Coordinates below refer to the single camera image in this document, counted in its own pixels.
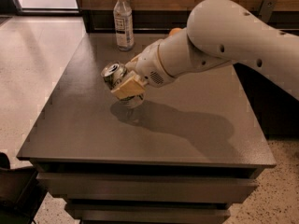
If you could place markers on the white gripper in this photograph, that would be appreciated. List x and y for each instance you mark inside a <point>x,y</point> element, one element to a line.
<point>147,63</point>

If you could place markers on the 7up soda can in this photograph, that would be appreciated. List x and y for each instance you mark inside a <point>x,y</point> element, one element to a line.
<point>111,73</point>

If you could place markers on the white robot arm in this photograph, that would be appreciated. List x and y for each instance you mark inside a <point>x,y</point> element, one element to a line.
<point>218,33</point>

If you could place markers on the clear plastic water bottle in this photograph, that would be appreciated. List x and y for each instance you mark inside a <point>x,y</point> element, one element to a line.
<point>123,21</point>

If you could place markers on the orange fruit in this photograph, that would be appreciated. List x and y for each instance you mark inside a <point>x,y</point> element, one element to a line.
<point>174,31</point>

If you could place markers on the upper grey drawer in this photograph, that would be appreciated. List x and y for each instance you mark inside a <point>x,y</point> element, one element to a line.
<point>147,188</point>

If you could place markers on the grey drawer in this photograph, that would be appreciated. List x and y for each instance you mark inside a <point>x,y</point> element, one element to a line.
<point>147,188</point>
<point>138,214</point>

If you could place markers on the lower grey drawer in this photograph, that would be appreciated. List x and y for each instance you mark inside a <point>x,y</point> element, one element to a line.
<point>138,214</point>

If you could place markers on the dark chair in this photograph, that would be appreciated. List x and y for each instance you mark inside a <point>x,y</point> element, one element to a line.
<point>20,193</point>

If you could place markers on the metal wall bracket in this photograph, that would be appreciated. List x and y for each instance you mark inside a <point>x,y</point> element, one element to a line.
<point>266,9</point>

